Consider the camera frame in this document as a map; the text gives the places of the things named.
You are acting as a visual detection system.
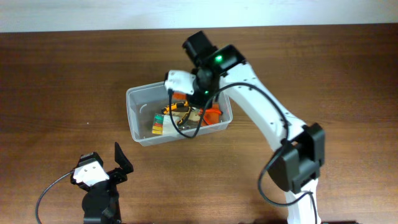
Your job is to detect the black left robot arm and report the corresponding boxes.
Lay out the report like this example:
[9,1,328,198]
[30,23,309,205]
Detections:
[70,143,134,224]

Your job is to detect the clear plastic storage container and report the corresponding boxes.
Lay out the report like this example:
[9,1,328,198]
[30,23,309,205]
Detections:
[126,82,233,146]

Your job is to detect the orange black needle nose pliers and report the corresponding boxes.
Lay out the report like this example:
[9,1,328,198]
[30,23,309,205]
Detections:
[161,101,192,126]

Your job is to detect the orange perforated plastic strip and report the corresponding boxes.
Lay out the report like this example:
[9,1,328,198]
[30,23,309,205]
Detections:
[172,92,187,100]

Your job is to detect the red handled cutting pliers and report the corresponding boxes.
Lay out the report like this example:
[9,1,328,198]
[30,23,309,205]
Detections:
[201,108,223,126]

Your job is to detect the orange scraper with wooden handle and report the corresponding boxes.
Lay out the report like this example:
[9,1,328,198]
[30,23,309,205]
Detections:
[188,108,223,126]

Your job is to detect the clear pack of coloured clips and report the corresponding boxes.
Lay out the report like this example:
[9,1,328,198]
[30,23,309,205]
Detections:
[152,114,180,135]

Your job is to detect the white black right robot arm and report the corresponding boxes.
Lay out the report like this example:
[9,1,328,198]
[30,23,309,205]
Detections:
[182,31,325,223]

